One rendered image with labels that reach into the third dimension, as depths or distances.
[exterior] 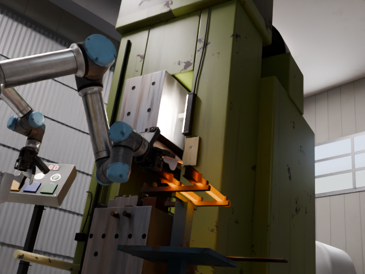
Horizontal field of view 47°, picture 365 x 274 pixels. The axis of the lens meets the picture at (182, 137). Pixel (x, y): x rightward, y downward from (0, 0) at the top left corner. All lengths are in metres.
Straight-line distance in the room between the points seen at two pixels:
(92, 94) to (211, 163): 0.90
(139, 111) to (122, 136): 1.11
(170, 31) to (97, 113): 1.49
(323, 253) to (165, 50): 2.98
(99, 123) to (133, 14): 1.74
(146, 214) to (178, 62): 1.06
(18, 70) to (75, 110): 3.55
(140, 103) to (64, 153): 2.34
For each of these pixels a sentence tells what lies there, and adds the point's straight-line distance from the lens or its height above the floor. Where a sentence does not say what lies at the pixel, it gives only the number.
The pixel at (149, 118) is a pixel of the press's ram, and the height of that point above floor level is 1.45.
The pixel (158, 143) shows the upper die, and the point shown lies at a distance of 2.46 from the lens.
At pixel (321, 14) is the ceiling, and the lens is 5.20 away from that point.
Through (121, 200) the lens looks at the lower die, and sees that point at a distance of 2.33.
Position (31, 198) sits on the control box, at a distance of 2.54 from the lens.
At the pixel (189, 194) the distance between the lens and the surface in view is 1.84.
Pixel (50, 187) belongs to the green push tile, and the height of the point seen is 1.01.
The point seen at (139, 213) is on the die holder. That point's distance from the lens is 2.15.
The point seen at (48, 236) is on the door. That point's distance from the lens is 4.56.
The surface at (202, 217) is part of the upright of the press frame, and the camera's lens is 2.18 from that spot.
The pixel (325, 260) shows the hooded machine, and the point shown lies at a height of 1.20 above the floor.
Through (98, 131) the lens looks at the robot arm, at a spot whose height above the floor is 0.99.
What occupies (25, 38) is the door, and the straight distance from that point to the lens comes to 5.01.
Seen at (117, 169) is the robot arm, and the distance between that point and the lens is 1.38.
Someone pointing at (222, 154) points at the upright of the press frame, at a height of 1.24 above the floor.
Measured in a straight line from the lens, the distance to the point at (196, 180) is 1.64.
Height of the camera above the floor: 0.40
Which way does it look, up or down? 24 degrees up
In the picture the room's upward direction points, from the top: 7 degrees clockwise
